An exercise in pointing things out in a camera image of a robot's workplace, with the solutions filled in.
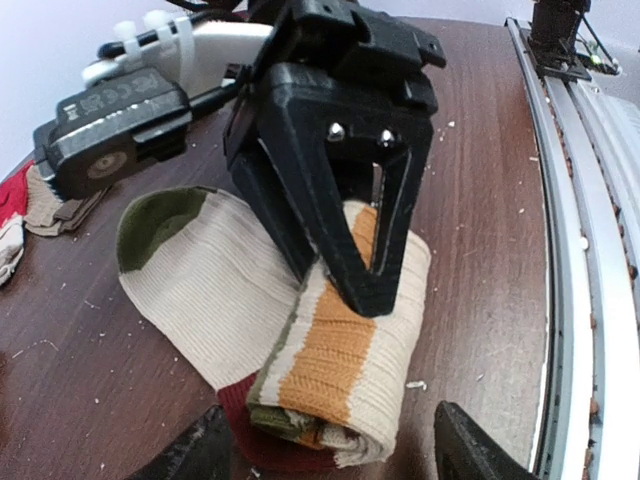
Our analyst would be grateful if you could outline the beige brown striped long sock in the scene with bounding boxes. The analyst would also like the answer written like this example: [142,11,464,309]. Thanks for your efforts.
[116,187,431,472]

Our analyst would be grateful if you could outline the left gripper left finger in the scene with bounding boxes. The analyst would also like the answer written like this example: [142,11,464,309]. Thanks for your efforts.
[129,405,233,480]

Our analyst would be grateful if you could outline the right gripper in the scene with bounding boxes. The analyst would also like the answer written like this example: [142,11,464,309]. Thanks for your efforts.
[224,1,446,317]

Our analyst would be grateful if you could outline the tan brown sock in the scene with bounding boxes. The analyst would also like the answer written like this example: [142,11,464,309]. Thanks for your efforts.
[24,166,108,237]

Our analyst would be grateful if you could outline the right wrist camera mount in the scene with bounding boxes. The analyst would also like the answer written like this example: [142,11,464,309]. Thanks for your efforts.
[34,67,193,200]

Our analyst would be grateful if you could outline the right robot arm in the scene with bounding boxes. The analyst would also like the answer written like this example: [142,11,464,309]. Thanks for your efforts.
[44,1,446,317]

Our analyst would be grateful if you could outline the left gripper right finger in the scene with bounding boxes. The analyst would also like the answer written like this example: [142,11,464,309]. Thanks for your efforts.
[434,401,537,480]

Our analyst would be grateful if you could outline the red and cream sock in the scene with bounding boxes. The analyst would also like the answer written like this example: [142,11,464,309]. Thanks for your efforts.
[0,161,33,286]

